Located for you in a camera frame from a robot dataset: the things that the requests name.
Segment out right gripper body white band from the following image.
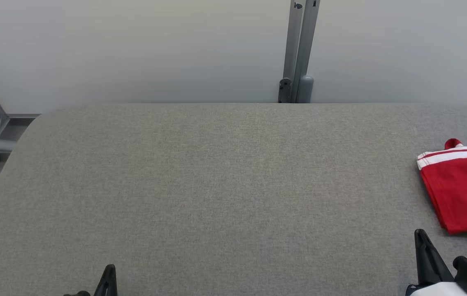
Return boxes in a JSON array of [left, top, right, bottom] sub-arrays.
[[406, 282, 467, 296]]

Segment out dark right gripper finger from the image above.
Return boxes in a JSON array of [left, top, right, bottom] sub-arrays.
[[414, 229, 454, 287]]

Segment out grey metal partition post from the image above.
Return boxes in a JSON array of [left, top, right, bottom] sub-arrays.
[[278, 0, 321, 104]]

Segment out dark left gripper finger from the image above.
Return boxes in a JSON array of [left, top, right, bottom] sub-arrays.
[[93, 264, 118, 296]]

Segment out red shorts with white stripe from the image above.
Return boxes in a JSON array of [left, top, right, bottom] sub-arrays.
[[416, 146, 467, 236]]

